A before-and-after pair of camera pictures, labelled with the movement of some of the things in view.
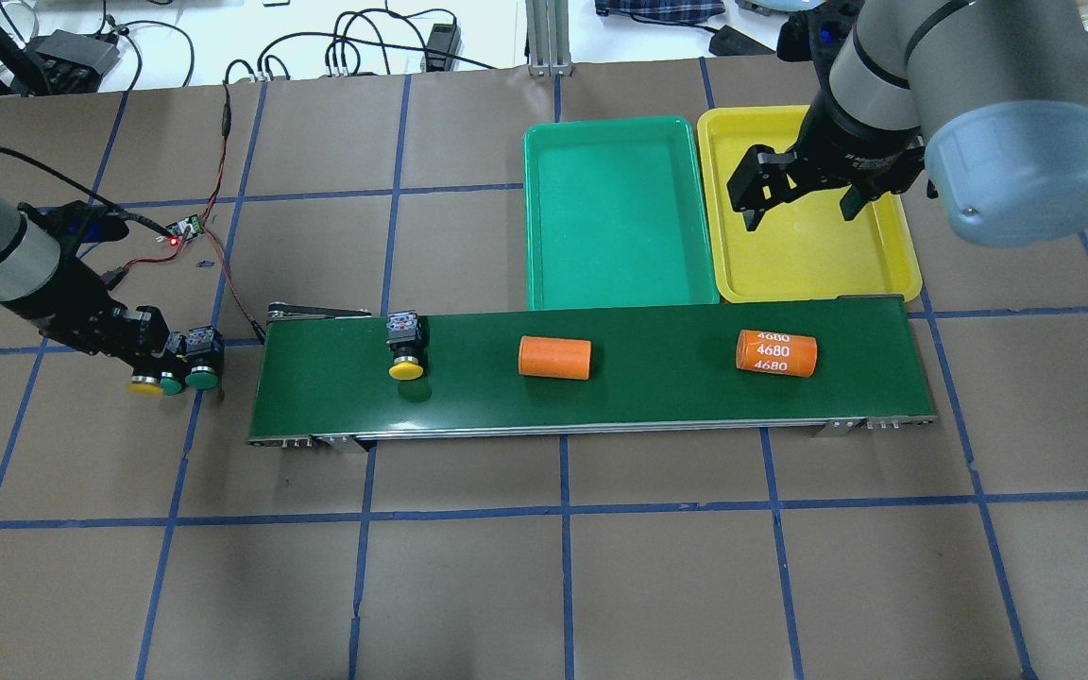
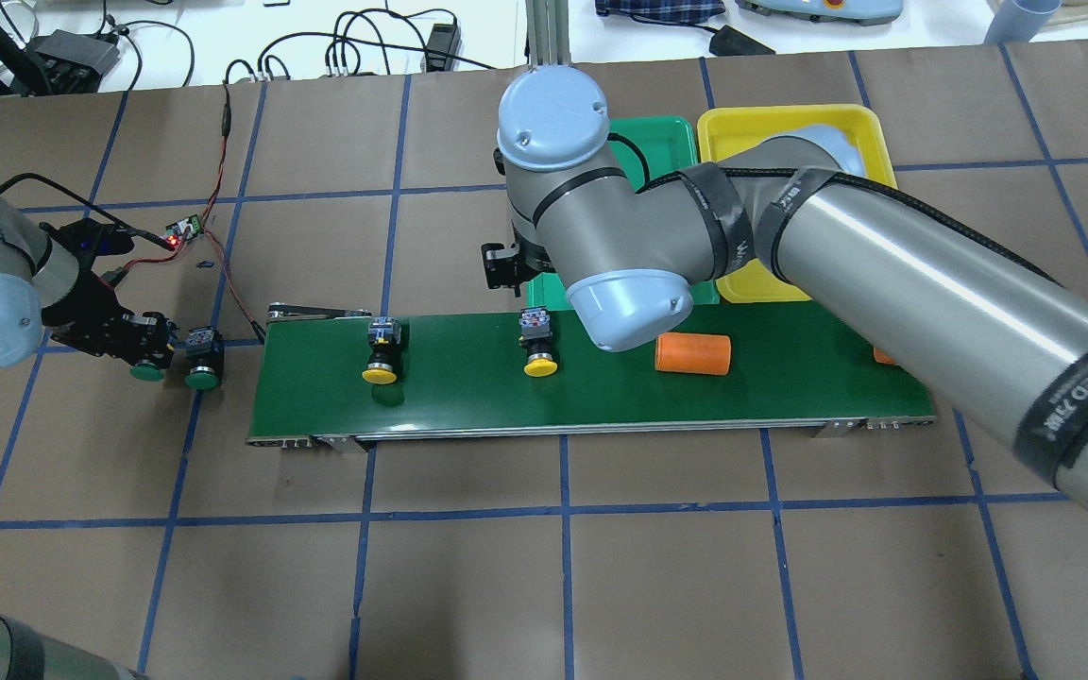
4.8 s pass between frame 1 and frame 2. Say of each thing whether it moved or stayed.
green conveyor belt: stayed
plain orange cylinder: moved
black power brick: stayed
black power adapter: stayed
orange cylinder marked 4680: moved
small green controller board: stayed
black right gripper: moved
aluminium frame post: stayed
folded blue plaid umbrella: stayed
